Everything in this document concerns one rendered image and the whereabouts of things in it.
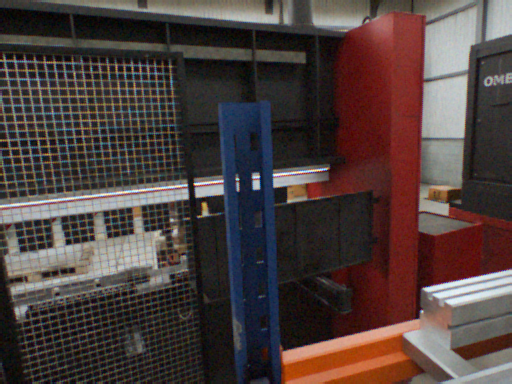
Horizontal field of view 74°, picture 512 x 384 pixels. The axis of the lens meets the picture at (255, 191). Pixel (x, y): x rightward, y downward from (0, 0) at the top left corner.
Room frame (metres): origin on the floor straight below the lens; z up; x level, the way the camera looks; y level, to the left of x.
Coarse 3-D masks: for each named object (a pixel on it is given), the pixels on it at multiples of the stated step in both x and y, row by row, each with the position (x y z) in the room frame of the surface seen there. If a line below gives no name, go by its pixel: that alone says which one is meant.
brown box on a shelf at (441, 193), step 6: (438, 186) 3.17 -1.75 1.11; (444, 186) 3.19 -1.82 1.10; (450, 186) 3.17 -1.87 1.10; (432, 192) 3.14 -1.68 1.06; (438, 192) 3.08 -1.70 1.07; (444, 192) 3.02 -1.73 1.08; (450, 192) 3.02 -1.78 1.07; (456, 192) 3.05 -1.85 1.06; (426, 198) 3.19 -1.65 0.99; (432, 198) 3.14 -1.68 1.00; (438, 198) 3.08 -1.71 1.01; (444, 198) 3.02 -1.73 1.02; (450, 198) 3.02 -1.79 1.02; (456, 198) 3.05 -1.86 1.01
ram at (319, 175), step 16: (288, 176) 2.27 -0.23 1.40; (304, 176) 2.32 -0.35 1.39; (320, 176) 2.38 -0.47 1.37; (128, 192) 1.84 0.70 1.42; (144, 192) 1.87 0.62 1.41; (176, 192) 1.95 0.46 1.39; (208, 192) 2.03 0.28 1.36; (16, 208) 1.62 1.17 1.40; (32, 208) 1.64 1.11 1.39; (48, 208) 1.67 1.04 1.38; (80, 208) 1.73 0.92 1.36; (96, 208) 1.76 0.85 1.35; (112, 208) 1.80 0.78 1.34
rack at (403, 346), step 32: (224, 128) 0.40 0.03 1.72; (256, 128) 0.43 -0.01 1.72; (224, 160) 0.40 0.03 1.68; (256, 160) 0.43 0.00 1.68; (224, 192) 0.42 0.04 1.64; (256, 192) 0.43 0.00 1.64; (256, 256) 0.43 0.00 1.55; (256, 288) 0.43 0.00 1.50; (256, 320) 0.43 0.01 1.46; (416, 320) 0.50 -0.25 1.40; (256, 352) 0.43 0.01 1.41; (288, 352) 0.44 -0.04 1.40; (320, 352) 0.43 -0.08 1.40; (352, 352) 0.44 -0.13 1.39; (384, 352) 0.46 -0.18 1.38; (416, 352) 0.44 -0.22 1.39; (448, 352) 0.42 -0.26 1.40; (480, 352) 0.49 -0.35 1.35
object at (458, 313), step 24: (432, 288) 0.47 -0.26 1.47; (456, 288) 0.47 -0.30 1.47; (480, 288) 0.46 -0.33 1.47; (504, 288) 0.46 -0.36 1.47; (432, 312) 0.45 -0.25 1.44; (456, 312) 0.42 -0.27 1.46; (480, 312) 0.44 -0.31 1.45; (504, 312) 0.45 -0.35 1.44; (432, 336) 0.45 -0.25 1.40; (456, 336) 0.42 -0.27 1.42; (480, 336) 0.44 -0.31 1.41
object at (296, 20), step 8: (280, 0) 2.03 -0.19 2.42; (288, 0) 2.23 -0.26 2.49; (296, 0) 2.18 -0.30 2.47; (304, 0) 2.17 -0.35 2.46; (280, 8) 2.02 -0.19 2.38; (288, 8) 2.23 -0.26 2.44; (296, 8) 2.18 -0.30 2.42; (304, 8) 2.17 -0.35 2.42; (312, 8) 2.22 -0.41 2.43; (280, 16) 2.02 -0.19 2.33; (288, 16) 2.23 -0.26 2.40; (296, 16) 2.18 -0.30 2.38; (304, 16) 2.17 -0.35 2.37; (312, 16) 2.22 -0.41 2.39; (288, 24) 2.24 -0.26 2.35; (296, 24) 2.17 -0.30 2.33; (304, 24) 2.15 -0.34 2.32; (312, 24) 2.17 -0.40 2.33
